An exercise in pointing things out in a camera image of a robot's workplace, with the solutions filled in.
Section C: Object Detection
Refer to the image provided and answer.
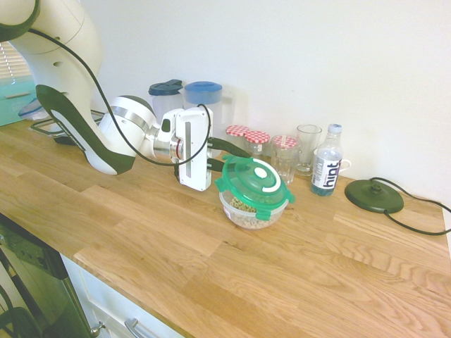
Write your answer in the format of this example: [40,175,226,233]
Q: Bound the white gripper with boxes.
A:
[175,106,254,193]

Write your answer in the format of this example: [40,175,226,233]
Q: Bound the green round container lid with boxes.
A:
[214,154,296,220]

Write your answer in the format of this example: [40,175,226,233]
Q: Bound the glass jar red checkered lid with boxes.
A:
[243,130,271,158]
[225,124,251,149]
[272,134,299,149]

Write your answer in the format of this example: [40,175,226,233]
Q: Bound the clear pitcher blue lid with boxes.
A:
[183,81,237,142]

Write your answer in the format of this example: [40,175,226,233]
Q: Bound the clear cereal food bowl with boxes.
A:
[218,189,287,231]

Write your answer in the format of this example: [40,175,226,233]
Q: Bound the clear pitcher dark grey lid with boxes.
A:
[147,78,185,119]

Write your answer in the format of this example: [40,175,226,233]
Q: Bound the plastic container blue rim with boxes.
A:
[18,99,49,120]

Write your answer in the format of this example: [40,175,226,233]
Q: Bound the ribbed glass tumbler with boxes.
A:
[269,136,303,186]

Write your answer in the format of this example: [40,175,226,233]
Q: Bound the plain tall drinking glass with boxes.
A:
[295,124,323,177]

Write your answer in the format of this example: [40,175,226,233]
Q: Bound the hint water bottle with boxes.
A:
[310,123,345,197]

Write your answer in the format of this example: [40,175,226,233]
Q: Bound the dark round kettle base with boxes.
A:
[344,177,405,215]

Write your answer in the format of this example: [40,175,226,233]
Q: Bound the white cabinet drawers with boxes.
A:
[60,253,186,338]

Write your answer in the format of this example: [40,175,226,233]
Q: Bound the teal box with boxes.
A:
[0,78,40,128]

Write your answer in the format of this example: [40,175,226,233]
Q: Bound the stainless dishwasher door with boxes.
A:
[0,212,94,338]

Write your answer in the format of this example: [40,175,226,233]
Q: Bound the window blind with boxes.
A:
[0,41,33,86]

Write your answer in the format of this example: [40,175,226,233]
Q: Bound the green chair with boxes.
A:
[0,284,42,338]

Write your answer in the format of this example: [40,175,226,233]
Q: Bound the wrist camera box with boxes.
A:
[159,108,185,137]

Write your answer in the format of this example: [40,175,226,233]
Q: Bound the black robot camera cable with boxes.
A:
[27,27,213,177]

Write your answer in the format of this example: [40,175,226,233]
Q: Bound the metal drawer handle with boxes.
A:
[123,318,151,338]

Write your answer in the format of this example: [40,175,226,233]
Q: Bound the black kettle base cable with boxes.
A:
[366,176,451,237]

